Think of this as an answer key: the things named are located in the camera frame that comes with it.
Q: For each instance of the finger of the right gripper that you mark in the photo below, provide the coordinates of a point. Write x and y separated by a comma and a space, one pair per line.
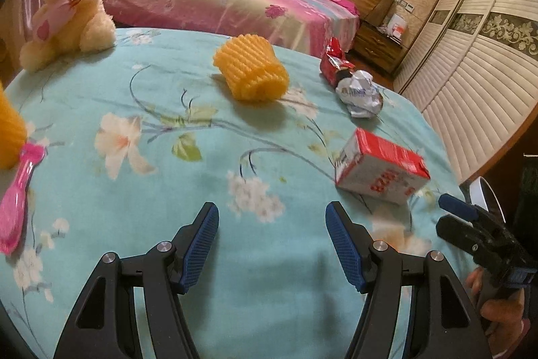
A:
457, 207

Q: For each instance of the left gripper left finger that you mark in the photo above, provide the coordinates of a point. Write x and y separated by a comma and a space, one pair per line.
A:
102, 322

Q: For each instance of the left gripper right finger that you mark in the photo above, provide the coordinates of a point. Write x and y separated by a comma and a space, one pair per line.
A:
442, 322

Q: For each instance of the pink sleeve forearm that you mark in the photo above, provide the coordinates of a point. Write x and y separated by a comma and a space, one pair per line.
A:
517, 341

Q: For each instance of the round metal trash bin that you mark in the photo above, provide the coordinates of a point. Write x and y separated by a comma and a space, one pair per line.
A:
482, 194

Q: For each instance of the person right hand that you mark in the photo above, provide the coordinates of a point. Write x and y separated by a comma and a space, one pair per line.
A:
506, 317

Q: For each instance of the red white carton box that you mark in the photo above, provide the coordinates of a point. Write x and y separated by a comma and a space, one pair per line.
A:
376, 167

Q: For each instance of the white louvered wardrobe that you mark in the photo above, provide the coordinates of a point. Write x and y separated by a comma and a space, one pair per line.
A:
472, 73

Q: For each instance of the pink hair brush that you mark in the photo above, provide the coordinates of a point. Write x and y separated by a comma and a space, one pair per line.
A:
14, 202

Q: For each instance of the crumpled silver wrapper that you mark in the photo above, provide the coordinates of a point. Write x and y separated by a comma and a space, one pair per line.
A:
360, 95

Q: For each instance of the teal floral table cloth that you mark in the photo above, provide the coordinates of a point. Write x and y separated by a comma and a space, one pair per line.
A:
139, 137

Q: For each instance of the wooden nightstand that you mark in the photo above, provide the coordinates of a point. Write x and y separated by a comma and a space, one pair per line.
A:
378, 49

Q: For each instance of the white box on nightstand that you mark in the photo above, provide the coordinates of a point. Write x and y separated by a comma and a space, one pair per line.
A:
396, 27

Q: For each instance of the red snack wrapper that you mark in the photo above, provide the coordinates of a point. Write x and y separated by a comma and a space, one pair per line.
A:
334, 65

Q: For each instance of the orange foam fruit net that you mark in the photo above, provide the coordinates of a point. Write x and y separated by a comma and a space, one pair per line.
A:
251, 69

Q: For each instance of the bed with floral sheet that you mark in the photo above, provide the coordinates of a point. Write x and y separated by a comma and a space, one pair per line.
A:
304, 26

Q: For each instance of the cream teddy bear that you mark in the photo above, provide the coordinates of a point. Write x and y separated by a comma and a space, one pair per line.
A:
62, 27

